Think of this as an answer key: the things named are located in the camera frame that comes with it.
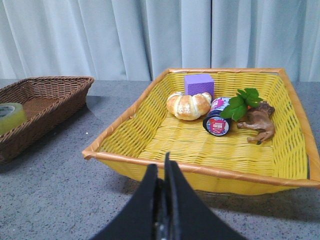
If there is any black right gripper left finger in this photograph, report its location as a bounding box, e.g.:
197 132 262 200
93 164 161 240

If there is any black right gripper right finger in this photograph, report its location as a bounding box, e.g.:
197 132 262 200
164 152 245 240

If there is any yellow-green tape roll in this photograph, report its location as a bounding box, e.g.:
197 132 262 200
0 102 27 135

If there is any small colourful printed can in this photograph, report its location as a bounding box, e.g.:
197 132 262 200
202 97 232 137

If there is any yellow woven basket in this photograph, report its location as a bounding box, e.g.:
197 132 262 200
82 68 320 195

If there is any toy bread roll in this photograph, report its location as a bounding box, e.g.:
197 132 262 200
166 91 212 121

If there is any toy carrot with green leaves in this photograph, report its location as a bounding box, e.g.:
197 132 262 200
219 88 263 121

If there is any brown toy horse figure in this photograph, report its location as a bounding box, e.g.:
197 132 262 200
237 101 276 145

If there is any purple foam block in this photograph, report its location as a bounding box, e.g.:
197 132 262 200
184 73 215 97

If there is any brown wicker basket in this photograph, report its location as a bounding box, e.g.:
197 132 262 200
0 76 95 163

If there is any pale grey-green curtain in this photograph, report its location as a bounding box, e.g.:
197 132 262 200
0 0 320 82

